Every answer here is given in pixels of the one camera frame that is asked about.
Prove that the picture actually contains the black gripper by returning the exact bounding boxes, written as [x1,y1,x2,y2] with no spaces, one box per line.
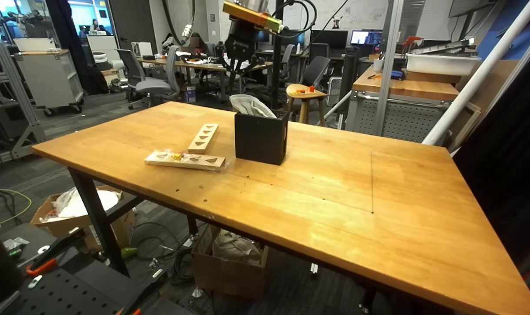
[226,18,257,62]

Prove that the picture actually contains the white towel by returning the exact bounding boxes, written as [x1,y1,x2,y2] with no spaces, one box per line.
[229,95,276,120]

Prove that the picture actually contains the black perforated holder box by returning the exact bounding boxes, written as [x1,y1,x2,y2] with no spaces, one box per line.
[234,114,289,165]

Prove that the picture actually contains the round wooden stool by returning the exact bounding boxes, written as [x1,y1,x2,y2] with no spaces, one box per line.
[285,85,327,123]

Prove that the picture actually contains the short wooden puzzle board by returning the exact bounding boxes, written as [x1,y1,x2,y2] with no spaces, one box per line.
[187,123,219,153]

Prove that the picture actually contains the black office chair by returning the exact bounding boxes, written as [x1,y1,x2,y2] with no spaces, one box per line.
[119,50,180,107]

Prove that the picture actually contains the computer monitor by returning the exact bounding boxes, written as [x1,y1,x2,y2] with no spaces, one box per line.
[350,30,383,48]

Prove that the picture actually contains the long wooden puzzle board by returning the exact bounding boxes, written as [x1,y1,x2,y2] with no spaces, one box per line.
[145,151,226,170]

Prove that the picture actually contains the white rolling cabinet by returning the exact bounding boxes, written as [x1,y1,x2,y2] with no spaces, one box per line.
[16,39,84,116]

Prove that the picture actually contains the white diagonal pole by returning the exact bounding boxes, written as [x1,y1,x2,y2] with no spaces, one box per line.
[421,0,530,146]

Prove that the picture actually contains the cardboard box on floor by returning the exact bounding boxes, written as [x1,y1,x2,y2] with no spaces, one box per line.
[192,226,269,300]

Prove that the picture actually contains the cardboard box with plastic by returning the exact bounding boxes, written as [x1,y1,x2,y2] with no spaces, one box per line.
[30,186,135,254]

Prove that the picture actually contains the wrist camera yellow block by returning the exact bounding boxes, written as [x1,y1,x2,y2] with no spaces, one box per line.
[222,2,283,34]

